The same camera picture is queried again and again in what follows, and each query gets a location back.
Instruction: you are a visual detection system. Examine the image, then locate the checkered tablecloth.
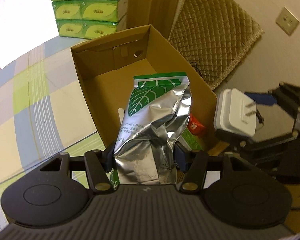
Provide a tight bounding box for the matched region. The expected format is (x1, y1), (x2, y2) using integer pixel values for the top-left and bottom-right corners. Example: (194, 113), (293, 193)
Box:
(0, 36), (104, 231)

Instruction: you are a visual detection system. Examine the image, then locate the red snack packet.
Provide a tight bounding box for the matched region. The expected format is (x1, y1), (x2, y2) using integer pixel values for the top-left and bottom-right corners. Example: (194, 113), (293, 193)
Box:
(187, 114), (207, 138)

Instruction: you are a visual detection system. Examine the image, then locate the quilted brown chair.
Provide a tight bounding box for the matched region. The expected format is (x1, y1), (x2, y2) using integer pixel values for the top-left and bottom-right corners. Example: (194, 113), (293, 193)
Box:
(168, 0), (264, 89)

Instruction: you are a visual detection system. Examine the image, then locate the silver foil bag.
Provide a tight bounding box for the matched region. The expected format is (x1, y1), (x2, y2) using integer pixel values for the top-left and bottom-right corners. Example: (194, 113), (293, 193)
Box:
(110, 72), (192, 188)

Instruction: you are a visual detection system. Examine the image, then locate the white plastic rice spoon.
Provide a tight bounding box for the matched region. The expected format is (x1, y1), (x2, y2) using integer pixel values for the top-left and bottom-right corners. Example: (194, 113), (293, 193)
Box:
(117, 108), (125, 124)

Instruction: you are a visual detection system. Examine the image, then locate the single wall socket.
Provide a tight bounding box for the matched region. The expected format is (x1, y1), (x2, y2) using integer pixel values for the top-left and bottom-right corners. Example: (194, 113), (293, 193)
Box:
(275, 7), (300, 36)

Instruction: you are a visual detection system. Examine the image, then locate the white power adapter plug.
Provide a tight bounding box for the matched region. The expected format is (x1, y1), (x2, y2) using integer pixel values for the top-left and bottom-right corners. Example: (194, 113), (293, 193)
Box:
(213, 88), (257, 138)

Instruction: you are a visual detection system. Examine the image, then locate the brown cardboard box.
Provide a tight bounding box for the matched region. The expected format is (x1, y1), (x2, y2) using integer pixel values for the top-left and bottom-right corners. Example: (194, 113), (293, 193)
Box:
(71, 25), (218, 150)

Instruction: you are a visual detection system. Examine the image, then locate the brown wooden door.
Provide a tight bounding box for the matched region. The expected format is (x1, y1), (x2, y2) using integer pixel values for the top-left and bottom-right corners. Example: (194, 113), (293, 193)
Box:
(127, 0), (179, 38)

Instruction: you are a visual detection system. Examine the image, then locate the green spray medicine box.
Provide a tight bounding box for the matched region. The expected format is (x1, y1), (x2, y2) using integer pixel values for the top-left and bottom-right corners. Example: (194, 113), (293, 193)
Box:
(179, 129), (203, 150)

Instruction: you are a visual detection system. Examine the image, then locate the green tissue pack stack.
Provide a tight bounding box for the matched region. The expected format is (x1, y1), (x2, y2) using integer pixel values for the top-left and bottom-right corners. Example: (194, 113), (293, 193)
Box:
(51, 0), (128, 39)

